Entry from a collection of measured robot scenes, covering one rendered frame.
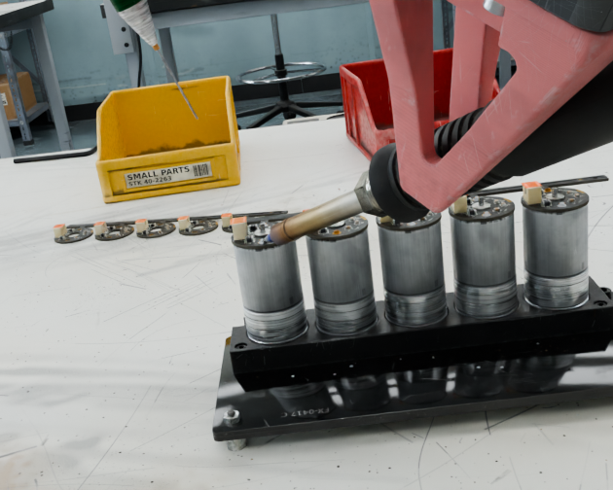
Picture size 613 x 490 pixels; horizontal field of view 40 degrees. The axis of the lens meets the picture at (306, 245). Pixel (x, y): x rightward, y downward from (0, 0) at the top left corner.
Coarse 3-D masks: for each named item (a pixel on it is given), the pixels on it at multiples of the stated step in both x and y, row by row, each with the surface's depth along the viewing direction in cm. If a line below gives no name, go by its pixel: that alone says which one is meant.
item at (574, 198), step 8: (544, 192) 32; (560, 192) 32; (568, 192) 32; (576, 192) 32; (584, 192) 32; (544, 200) 31; (560, 200) 31; (568, 200) 31; (576, 200) 31; (584, 200) 31; (528, 208) 31; (536, 208) 31; (544, 208) 31; (552, 208) 31; (560, 208) 31; (568, 208) 31; (576, 208) 31
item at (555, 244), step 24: (528, 216) 31; (552, 216) 31; (576, 216) 31; (528, 240) 32; (552, 240) 31; (576, 240) 31; (528, 264) 32; (552, 264) 32; (576, 264) 32; (528, 288) 33; (552, 288) 32; (576, 288) 32
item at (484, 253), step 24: (456, 240) 32; (480, 240) 31; (504, 240) 31; (456, 264) 32; (480, 264) 31; (504, 264) 32; (456, 288) 33; (480, 288) 32; (504, 288) 32; (480, 312) 32; (504, 312) 32
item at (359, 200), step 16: (368, 176) 26; (352, 192) 27; (368, 192) 25; (320, 208) 28; (336, 208) 27; (352, 208) 27; (368, 208) 26; (288, 224) 29; (304, 224) 29; (320, 224) 28; (272, 240) 30; (288, 240) 30
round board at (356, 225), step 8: (360, 216) 32; (344, 224) 32; (352, 224) 32; (360, 224) 32; (368, 224) 32; (320, 232) 31; (328, 232) 31; (344, 232) 31; (352, 232) 31; (360, 232) 31
